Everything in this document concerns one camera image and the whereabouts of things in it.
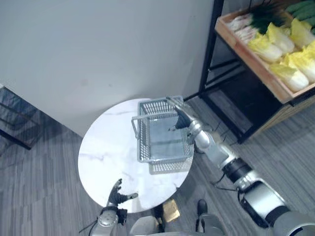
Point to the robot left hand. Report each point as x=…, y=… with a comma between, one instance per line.
x=115, y=195

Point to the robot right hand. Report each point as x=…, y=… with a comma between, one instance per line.
x=184, y=118

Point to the robot right arm silver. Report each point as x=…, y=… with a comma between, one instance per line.
x=221, y=150

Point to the grey plastic shopping basket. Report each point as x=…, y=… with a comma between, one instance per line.
x=165, y=137

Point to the pink white vegetable bundle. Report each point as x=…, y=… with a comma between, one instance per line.
x=242, y=25

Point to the robot left leg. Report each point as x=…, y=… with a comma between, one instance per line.
x=145, y=227

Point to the robot leg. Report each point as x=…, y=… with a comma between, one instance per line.
x=145, y=227
x=211, y=223

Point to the brass table base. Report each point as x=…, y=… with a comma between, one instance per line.
x=171, y=210

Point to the black metal shelf rack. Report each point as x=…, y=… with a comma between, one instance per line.
x=206, y=61

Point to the wooden produce crate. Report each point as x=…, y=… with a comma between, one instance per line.
x=248, y=54

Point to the robot right leg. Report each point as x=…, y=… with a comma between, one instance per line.
x=211, y=223

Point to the napa cabbage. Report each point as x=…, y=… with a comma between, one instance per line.
x=280, y=38
x=304, y=61
x=267, y=49
x=292, y=76
x=301, y=34

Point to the dark green leafy bunch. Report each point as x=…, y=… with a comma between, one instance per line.
x=264, y=18

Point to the green cucumber pile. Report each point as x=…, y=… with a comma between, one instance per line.
x=301, y=9

